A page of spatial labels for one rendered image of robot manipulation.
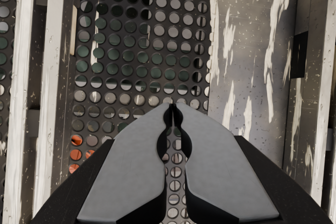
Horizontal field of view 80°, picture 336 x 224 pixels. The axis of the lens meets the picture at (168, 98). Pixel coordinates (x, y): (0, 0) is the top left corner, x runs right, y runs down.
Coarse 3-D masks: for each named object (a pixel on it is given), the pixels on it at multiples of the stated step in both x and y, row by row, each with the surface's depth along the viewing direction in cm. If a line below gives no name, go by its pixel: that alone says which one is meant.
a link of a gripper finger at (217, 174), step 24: (192, 120) 11; (192, 144) 9; (216, 144) 9; (192, 168) 8; (216, 168) 8; (240, 168) 8; (192, 192) 7; (216, 192) 7; (240, 192) 7; (264, 192) 7; (192, 216) 7; (216, 216) 7; (240, 216) 6; (264, 216) 6
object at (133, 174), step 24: (144, 120) 11; (168, 120) 12; (120, 144) 9; (144, 144) 9; (120, 168) 8; (144, 168) 8; (96, 192) 7; (120, 192) 7; (144, 192) 7; (96, 216) 6; (120, 216) 6; (144, 216) 7
